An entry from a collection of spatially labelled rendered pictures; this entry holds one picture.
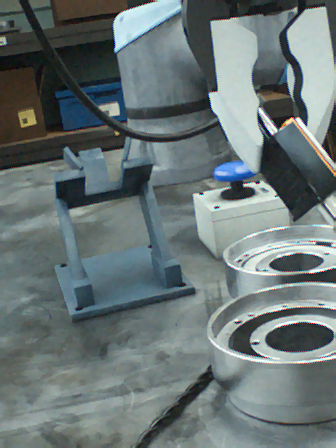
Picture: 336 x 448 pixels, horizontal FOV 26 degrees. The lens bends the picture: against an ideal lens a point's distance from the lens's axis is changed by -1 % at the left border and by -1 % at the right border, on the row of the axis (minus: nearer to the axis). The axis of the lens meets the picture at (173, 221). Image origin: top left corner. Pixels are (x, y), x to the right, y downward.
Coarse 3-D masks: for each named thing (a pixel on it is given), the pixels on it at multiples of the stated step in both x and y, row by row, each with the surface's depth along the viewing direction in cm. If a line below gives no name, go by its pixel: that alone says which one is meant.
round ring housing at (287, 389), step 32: (288, 288) 46; (320, 288) 46; (224, 320) 44; (288, 320) 44; (320, 320) 43; (224, 352) 39; (288, 352) 40; (320, 352) 40; (224, 384) 40; (256, 384) 38; (288, 384) 37; (320, 384) 37; (256, 416) 40; (288, 416) 38; (320, 416) 38
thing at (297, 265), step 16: (304, 224) 58; (320, 224) 57; (240, 240) 56; (256, 240) 57; (272, 240) 58; (288, 240) 58; (304, 240) 57; (320, 240) 57; (224, 256) 53; (240, 256) 56; (272, 256) 55; (288, 256) 55; (304, 256) 55; (320, 256) 54; (240, 272) 50; (256, 272) 49; (272, 272) 49; (288, 272) 48; (304, 272) 48; (320, 272) 48; (240, 288) 51; (256, 288) 50
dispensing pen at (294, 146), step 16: (272, 128) 43; (288, 128) 42; (272, 144) 42; (288, 144) 41; (304, 144) 42; (272, 160) 43; (288, 160) 41; (304, 160) 41; (320, 160) 41; (272, 176) 44; (288, 176) 42; (304, 176) 41; (320, 176) 41; (288, 192) 44; (304, 192) 42; (320, 192) 41; (288, 208) 44; (304, 208) 43; (320, 208) 43
